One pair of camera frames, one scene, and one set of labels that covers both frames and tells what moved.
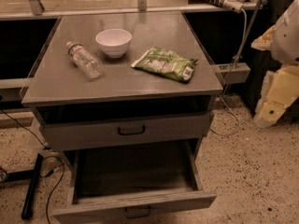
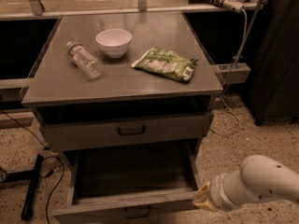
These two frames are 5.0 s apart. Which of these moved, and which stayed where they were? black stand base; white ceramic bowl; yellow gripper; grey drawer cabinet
Moved: yellow gripper
Stayed: black stand base; grey drawer cabinet; white ceramic bowl
